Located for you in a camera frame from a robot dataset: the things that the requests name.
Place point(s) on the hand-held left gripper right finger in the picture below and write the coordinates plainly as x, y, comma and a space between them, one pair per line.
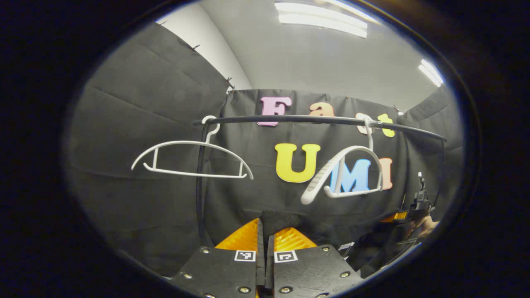
314, 271

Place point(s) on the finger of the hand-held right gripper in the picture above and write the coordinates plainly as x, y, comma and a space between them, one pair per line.
396, 217

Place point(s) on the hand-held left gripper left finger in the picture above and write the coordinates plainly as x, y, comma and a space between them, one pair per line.
219, 269

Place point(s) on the black knit jacket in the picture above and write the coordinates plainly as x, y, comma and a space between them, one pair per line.
281, 219

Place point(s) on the white clothes hanger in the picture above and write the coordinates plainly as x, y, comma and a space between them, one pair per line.
319, 178
186, 142

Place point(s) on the black clothes rack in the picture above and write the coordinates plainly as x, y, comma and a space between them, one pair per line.
290, 119

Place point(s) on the black backdrop cloth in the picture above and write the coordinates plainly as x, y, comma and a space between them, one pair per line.
145, 207

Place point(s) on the small ceiling light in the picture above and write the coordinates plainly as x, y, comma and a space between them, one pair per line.
430, 72

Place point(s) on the large ceiling light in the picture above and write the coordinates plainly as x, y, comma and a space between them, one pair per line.
321, 18

